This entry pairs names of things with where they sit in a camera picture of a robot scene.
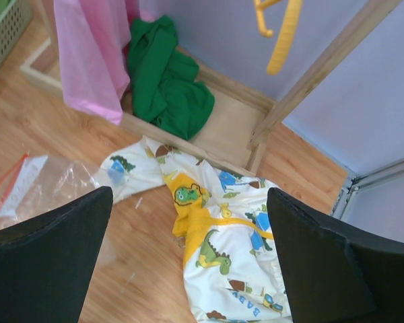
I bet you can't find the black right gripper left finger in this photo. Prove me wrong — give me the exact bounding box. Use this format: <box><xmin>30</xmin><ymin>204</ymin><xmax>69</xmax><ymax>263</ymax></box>
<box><xmin>0</xmin><ymin>186</ymin><xmax>112</xmax><ymax>322</ymax></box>

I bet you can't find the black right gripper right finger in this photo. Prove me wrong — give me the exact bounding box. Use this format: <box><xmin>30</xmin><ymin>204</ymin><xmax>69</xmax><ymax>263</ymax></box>
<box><xmin>267</xmin><ymin>188</ymin><xmax>404</xmax><ymax>322</ymax></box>

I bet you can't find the clear zip top bag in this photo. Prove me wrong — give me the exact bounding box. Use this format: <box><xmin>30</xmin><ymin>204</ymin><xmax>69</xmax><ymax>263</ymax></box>
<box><xmin>0</xmin><ymin>154</ymin><xmax>100</xmax><ymax>229</ymax></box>

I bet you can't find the cartoon print children's garment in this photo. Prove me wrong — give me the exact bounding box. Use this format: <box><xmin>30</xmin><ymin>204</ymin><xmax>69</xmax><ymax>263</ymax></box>
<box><xmin>100</xmin><ymin>137</ymin><xmax>292</xmax><ymax>322</ymax></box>

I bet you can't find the wooden clothes rack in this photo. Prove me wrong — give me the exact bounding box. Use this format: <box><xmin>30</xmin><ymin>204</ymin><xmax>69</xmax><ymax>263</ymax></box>
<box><xmin>20</xmin><ymin>0</ymin><xmax>404</xmax><ymax>178</ymax></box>

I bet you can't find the green cloth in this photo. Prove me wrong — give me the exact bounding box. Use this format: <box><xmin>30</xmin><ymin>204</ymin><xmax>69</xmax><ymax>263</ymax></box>
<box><xmin>127</xmin><ymin>15</ymin><xmax>215</xmax><ymax>140</ymax></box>

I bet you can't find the pink t-shirt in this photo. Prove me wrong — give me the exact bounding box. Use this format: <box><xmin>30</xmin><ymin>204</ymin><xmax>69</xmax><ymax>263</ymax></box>
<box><xmin>53</xmin><ymin>0</ymin><xmax>152</xmax><ymax>124</ymax></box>

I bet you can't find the light green plastic basket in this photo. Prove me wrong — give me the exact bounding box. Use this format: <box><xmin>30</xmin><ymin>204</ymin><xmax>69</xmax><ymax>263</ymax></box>
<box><xmin>0</xmin><ymin>1</ymin><xmax>32</xmax><ymax>67</ymax></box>

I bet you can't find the yellow clothes hanger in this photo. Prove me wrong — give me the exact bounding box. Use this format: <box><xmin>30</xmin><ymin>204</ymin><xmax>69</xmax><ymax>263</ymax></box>
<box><xmin>253</xmin><ymin>0</ymin><xmax>303</xmax><ymax>75</ymax></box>

